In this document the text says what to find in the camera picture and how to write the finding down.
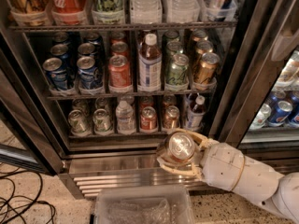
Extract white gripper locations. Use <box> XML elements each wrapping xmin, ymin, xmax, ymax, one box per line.
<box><xmin>157</xmin><ymin>128</ymin><xmax>283</xmax><ymax>203</ymax></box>

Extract orange soda can front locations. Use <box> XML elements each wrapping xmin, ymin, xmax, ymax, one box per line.
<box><xmin>156</xmin><ymin>132</ymin><xmax>200</xmax><ymax>166</ymax></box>

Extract orange soda can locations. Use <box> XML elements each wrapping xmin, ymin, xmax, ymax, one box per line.
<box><xmin>163</xmin><ymin>105</ymin><xmax>180</xmax><ymax>130</ymax></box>
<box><xmin>156</xmin><ymin>132</ymin><xmax>200</xmax><ymax>166</ymax></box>

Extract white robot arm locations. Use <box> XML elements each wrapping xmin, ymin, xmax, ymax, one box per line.
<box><xmin>156</xmin><ymin>128</ymin><xmax>299</xmax><ymax>224</ymax></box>

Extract tea bottle bottom shelf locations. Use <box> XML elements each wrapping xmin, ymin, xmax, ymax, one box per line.
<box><xmin>186</xmin><ymin>95</ymin><xmax>206</xmax><ymax>128</ymax></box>

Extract tea bottle shelf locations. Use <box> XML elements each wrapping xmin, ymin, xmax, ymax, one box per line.
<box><xmin>186</xmin><ymin>95</ymin><xmax>206</xmax><ymax>128</ymax></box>
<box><xmin>138</xmin><ymin>34</ymin><xmax>162</xmax><ymax>91</ymax></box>

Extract orange soda can behind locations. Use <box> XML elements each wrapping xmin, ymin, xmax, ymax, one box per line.
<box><xmin>163</xmin><ymin>105</ymin><xmax>180</xmax><ymax>130</ymax></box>

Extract red can bottom shelf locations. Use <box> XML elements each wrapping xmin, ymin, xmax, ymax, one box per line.
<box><xmin>140</xmin><ymin>106</ymin><xmax>157</xmax><ymax>131</ymax></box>

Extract red can shelf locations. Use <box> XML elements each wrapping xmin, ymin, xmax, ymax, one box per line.
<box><xmin>140</xmin><ymin>106</ymin><xmax>157</xmax><ymax>131</ymax></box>
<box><xmin>108</xmin><ymin>55</ymin><xmax>132</xmax><ymax>88</ymax></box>

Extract fridge glass door right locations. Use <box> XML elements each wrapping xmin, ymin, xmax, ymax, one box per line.
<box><xmin>209</xmin><ymin>0</ymin><xmax>299</xmax><ymax>147</ymax></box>

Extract red can bottom rear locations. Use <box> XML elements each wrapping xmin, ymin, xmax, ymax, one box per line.
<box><xmin>139</xmin><ymin>96</ymin><xmax>154</xmax><ymax>108</ymax></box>

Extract water bottle bottom shelf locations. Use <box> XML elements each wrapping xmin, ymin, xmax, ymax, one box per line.
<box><xmin>116</xmin><ymin>101</ymin><xmax>136</xmax><ymax>134</ymax></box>

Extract gold can middle shelf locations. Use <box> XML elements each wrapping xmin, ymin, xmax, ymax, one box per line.
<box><xmin>193</xmin><ymin>52</ymin><xmax>220</xmax><ymax>85</ymax></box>

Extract green can middle shelf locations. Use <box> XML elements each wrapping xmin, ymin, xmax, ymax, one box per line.
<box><xmin>165</xmin><ymin>53</ymin><xmax>189</xmax><ymax>91</ymax></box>

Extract blue pepsi can right fridge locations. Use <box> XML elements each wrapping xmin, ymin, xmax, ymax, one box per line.
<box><xmin>267</xmin><ymin>101</ymin><xmax>292</xmax><ymax>127</ymax></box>

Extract green can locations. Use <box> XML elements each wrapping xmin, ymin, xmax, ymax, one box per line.
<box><xmin>68</xmin><ymin>109</ymin><xmax>92</xmax><ymax>136</ymax></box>
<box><xmin>93</xmin><ymin>109</ymin><xmax>112</xmax><ymax>135</ymax></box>

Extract tea bottle middle shelf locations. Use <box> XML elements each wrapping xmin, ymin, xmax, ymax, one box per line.
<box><xmin>138</xmin><ymin>34</ymin><xmax>162</xmax><ymax>91</ymax></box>

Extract red can middle shelf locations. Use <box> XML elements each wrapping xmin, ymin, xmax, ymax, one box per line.
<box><xmin>108</xmin><ymin>55</ymin><xmax>132</xmax><ymax>88</ymax></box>

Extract green can bottom left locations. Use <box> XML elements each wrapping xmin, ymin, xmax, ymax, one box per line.
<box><xmin>68</xmin><ymin>109</ymin><xmax>92</xmax><ymax>136</ymax></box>

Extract blue pepsi can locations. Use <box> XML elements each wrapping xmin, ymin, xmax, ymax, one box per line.
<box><xmin>42</xmin><ymin>57</ymin><xmax>74</xmax><ymax>91</ymax></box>
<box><xmin>77</xmin><ymin>56</ymin><xmax>103</xmax><ymax>90</ymax></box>

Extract red bull can top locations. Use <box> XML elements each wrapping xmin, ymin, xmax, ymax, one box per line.
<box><xmin>206</xmin><ymin>0</ymin><xmax>232</xmax><ymax>21</ymax></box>

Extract blue pepsi can left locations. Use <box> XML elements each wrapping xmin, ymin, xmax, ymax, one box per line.
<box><xmin>42</xmin><ymin>57</ymin><xmax>74</xmax><ymax>91</ymax></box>

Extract clear plastic bin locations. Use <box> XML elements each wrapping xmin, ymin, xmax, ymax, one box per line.
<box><xmin>93</xmin><ymin>185</ymin><xmax>195</xmax><ymax>224</ymax></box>

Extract coca cola bottle top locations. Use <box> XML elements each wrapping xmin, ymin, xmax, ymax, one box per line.
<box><xmin>53</xmin><ymin>0</ymin><xmax>86</xmax><ymax>25</ymax></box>

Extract black floor cables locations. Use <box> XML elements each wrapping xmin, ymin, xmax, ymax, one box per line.
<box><xmin>0</xmin><ymin>161</ymin><xmax>57</xmax><ymax>224</ymax></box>

